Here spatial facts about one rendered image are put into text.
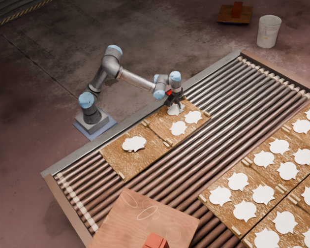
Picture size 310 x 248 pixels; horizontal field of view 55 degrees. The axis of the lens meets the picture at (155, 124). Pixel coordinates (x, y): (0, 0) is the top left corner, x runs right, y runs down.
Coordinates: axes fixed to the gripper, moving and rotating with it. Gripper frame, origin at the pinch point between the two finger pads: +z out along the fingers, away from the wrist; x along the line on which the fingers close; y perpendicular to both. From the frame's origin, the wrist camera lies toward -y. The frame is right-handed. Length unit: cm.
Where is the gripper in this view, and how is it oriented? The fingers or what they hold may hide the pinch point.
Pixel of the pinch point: (175, 109)
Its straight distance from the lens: 240.9
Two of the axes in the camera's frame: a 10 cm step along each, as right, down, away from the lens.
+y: 7.6, -5.3, 3.7
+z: 1.0, 6.6, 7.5
